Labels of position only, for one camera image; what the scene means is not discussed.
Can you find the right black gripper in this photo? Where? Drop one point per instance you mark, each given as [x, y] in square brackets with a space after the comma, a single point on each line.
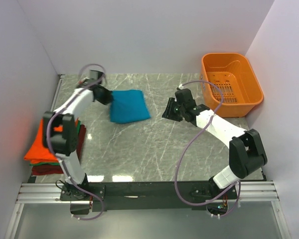
[168, 113]

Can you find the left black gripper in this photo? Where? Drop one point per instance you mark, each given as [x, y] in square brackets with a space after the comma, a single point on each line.
[108, 98]

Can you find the teal blue t shirt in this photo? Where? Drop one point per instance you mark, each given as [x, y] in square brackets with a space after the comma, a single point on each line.
[128, 106]

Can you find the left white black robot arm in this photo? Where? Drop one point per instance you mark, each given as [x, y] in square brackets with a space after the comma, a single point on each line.
[59, 132]

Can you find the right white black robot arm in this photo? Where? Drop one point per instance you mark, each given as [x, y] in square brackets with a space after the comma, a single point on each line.
[246, 150]

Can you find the orange plastic basket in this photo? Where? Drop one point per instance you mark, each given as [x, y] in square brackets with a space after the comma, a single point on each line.
[232, 78]

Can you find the folded orange t shirt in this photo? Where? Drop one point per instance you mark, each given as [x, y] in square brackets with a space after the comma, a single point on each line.
[38, 154]

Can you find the folded dark red t shirt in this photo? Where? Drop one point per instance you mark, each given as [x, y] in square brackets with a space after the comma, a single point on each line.
[47, 169]

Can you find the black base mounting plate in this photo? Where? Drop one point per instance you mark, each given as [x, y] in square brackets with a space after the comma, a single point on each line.
[143, 195]

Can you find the aluminium rail frame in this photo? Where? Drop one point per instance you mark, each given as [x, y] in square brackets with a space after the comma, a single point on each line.
[48, 193]

